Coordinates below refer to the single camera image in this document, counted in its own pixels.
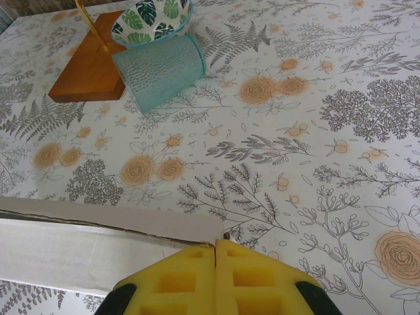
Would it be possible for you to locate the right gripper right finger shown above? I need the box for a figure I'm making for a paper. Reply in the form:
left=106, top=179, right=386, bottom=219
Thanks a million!
left=215, top=238, right=332, bottom=315

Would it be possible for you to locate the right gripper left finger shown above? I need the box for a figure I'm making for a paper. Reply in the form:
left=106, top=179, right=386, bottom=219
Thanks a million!
left=98, top=245, right=217, bottom=315

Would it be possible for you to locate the white cardboard box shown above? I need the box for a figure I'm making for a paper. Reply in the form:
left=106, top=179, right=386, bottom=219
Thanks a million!
left=0, top=196, right=226, bottom=296

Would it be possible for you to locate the floral table cover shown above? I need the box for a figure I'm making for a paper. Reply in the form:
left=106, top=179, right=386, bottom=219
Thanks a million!
left=0, top=0, right=420, bottom=315

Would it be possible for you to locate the teal textured plastic cup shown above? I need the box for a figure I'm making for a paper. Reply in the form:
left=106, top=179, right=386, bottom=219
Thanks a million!
left=111, top=34, right=206, bottom=115

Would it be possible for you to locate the leaf print bowl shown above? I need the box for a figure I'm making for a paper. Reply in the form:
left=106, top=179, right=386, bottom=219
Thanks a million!
left=110, top=0, right=194, bottom=49

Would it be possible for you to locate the gold wire rack wooden base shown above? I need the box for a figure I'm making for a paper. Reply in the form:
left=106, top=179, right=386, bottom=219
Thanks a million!
left=48, top=0, right=128, bottom=103

